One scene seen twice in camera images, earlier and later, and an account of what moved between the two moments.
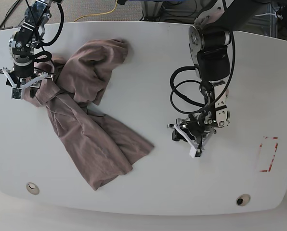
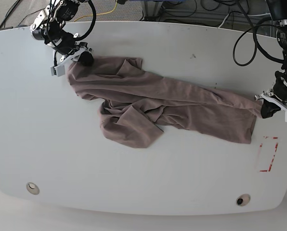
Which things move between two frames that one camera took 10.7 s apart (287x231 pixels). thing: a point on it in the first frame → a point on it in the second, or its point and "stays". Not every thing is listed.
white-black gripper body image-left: x=23 y=75 → x=67 y=49
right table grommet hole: x=243 y=199 stays
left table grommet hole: x=32 y=188 stays
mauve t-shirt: x=102 y=149 → x=136 y=106
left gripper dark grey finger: x=32 y=92 → x=86 y=58
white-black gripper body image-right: x=194 y=129 → x=285 y=87
